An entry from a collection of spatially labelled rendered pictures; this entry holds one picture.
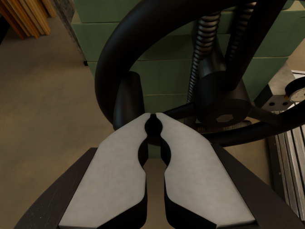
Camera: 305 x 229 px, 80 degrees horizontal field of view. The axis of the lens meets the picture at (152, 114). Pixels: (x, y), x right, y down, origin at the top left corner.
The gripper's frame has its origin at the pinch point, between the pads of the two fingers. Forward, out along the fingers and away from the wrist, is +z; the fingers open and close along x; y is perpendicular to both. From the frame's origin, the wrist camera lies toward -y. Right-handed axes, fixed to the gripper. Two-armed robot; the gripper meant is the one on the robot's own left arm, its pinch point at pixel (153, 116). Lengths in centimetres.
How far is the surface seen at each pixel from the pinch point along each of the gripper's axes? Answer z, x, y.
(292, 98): 27.2, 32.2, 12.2
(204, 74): 11.5, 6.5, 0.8
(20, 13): 144, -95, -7
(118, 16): 24.0, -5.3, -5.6
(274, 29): 14.1, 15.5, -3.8
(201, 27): 11.9, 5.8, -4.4
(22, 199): 48, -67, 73
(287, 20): 13.6, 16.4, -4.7
